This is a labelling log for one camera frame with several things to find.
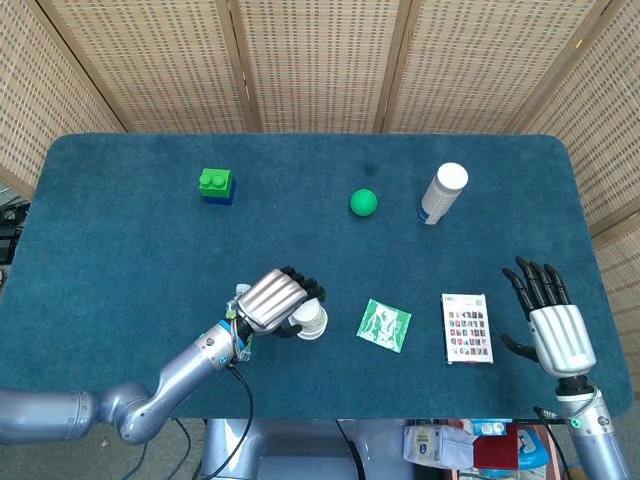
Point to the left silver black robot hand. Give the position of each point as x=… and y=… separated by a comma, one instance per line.
x=270, y=300

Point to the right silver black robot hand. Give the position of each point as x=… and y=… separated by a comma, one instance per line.
x=562, y=340

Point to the green leaf print paper cup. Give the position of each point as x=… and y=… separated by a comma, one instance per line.
x=306, y=315

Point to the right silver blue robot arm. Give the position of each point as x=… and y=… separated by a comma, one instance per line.
x=595, y=440

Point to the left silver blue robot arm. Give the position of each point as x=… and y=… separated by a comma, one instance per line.
x=190, y=365

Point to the silver blue robot base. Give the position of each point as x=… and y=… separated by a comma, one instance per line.
x=280, y=450

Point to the clear green label water bottle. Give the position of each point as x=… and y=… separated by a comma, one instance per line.
x=243, y=290

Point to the blue carpet table mat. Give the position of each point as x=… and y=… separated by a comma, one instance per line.
x=300, y=240

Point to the white picture grid card box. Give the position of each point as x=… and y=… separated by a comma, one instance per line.
x=467, y=330

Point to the blue toy building brick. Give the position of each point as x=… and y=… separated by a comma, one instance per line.
x=220, y=199

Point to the blue white small box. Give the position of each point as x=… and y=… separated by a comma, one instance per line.
x=487, y=428

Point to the blue plastic stool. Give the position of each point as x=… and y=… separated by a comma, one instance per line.
x=534, y=452

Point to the green white sachet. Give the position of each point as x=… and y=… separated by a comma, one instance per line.
x=384, y=325

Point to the red box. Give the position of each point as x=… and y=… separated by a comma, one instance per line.
x=495, y=450

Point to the green toy building brick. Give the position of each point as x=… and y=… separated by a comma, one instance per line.
x=214, y=181

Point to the green ball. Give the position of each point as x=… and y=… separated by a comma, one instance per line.
x=363, y=203

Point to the white plastic bag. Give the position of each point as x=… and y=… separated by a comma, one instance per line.
x=435, y=445

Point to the tall white plastic bottle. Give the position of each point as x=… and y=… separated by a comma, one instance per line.
x=442, y=195

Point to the woven rattan folding screen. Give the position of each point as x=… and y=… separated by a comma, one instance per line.
x=320, y=65

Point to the black floor equipment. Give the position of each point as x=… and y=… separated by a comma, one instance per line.
x=10, y=235

